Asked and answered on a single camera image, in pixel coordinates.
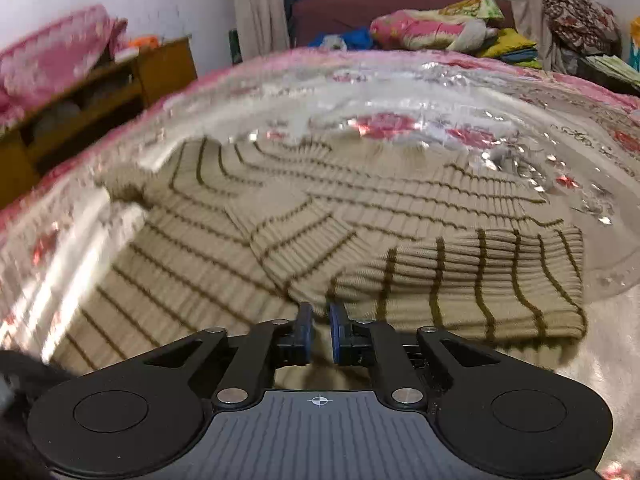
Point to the pink patterned cloth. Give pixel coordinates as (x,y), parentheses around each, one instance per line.
(50,55)

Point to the wooden cabinet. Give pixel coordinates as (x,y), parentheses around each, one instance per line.
(160,70)

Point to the crumpled blue cloth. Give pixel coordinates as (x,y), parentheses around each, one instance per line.
(350,39)

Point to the orange item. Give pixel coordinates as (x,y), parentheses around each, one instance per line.
(144,41)

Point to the green item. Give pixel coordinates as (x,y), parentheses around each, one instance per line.
(234,47)

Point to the pink green pillow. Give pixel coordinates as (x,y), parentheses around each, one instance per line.
(420,27)

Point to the dark floral cloth bundle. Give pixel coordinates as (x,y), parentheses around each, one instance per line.
(580,17)

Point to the dark red sofa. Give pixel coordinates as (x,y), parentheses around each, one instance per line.
(340,15)

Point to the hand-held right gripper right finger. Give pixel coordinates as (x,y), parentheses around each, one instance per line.
(339,330)

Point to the yellow folded blanket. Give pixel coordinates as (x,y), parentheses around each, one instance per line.
(510,42)

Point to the pink floral bed blanket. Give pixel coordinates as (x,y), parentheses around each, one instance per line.
(550,77)

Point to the clear plastic sheet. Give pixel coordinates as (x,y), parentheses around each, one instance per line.
(400,90)

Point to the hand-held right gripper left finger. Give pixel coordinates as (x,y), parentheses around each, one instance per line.
(304,327)

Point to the beige striped knit sweater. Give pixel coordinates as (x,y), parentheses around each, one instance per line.
(350,220)

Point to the green patterned folded cloth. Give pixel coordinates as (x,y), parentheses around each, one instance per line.
(612,70)

